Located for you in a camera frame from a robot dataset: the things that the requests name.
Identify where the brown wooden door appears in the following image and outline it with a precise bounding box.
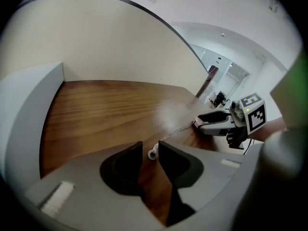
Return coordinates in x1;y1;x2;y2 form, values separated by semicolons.
195;65;219;99

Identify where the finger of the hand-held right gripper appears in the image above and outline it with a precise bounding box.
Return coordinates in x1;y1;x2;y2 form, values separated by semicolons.
198;121;242;137
197;109;232;125

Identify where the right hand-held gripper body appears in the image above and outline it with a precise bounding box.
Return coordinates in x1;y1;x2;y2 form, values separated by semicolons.
226;92;267;150

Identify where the person's right forearm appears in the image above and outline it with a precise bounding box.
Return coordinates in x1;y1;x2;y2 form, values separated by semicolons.
247;116;288;143

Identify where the beige partition panel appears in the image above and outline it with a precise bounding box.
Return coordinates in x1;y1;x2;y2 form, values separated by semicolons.
0;0;210;98

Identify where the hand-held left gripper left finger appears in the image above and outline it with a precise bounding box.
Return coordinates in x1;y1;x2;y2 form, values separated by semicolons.
24;141;168;231

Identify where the white box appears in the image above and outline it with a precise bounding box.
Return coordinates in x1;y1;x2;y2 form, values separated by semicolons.
0;61;65;180

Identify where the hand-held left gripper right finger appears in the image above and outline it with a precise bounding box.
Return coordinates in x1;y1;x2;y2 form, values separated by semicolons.
158;140;251;231

